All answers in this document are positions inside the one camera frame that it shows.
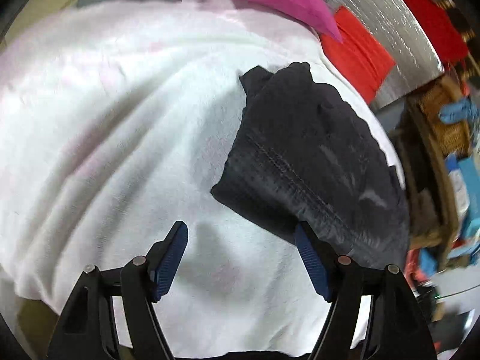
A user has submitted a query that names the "black garment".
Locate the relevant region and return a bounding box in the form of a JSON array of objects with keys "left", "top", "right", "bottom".
[{"left": 211, "top": 63, "right": 409, "bottom": 269}]

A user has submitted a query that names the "wicker basket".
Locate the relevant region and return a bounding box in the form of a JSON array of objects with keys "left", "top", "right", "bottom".
[{"left": 416, "top": 75, "right": 471, "bottom": 158}]

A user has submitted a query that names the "wooden shelf unit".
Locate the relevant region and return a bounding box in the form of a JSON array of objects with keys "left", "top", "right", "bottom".
[{"left": 388, "top": 76, "right": 472, "bottom": 270}]

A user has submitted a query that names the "white bed blanket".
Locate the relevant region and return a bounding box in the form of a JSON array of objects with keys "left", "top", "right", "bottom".
[{"left": 1, "top": 0, "right": 400, "bottom": 358}]

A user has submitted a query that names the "blue cloth in basket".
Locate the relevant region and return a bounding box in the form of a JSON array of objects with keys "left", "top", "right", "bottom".
[{"left": 439, "top": 97, "right": 479, "bottom": 125}]

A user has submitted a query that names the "red pillow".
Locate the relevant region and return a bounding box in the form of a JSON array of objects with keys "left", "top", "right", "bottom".
[{"left": 320, "top": 7, "right": 395, "bottom": 105}]

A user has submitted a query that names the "red cloth on headboard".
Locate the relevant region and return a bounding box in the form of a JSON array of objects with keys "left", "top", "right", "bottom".
[{"left": 403, "top": 0, "right": 469, "bottom": 64}]

